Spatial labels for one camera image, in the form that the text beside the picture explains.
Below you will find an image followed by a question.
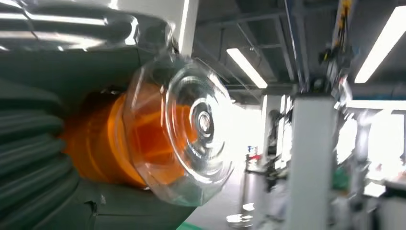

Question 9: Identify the orange bottle with clear cap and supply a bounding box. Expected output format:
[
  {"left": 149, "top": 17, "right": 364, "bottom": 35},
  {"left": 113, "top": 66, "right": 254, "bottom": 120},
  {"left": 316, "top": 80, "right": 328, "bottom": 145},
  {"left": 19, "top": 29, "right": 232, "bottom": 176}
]
[{"left": 62, "top": 55, "right": 237, "bottom": 207}]

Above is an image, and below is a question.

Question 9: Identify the white ceiling beam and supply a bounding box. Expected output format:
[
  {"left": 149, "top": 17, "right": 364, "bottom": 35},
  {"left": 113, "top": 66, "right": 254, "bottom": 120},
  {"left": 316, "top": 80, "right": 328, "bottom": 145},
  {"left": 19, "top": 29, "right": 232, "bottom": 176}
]
[{"left": 177, "top": 0, "right": 200, "bottom": 57}]

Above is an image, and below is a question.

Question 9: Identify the long ceiling light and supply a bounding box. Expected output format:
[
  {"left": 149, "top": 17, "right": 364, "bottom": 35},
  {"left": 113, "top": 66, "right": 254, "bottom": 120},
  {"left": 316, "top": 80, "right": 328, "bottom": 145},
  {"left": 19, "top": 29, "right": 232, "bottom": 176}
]
[
  {"left": 226, "top": 47, "right": 269, "bottom": 90},
  {"left": 354, "top": 5, "right": 406, "bottom": 84}
]

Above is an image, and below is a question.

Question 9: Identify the chrome stanchion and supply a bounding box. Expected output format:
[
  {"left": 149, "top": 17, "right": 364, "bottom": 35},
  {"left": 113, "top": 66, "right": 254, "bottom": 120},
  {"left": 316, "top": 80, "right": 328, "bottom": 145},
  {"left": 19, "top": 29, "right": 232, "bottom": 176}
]
[{"left": 226, "top": 144, "right": 262, "bottom": 230}]

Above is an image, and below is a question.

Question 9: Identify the white square pillar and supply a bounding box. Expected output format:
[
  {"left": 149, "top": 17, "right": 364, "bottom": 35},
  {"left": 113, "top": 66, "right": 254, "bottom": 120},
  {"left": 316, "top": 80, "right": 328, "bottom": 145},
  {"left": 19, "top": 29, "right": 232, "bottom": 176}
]
[{"left": 287, "top": 95, "right": 338, "bottom": 230}]

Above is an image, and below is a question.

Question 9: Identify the hanging gantry yellow cable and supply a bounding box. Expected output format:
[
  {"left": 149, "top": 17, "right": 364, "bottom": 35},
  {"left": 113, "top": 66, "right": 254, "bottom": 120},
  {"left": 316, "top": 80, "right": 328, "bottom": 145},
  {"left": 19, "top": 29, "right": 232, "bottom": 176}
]
[{"left": 318, "top": 0, "right": 354, "bottom": 96}]

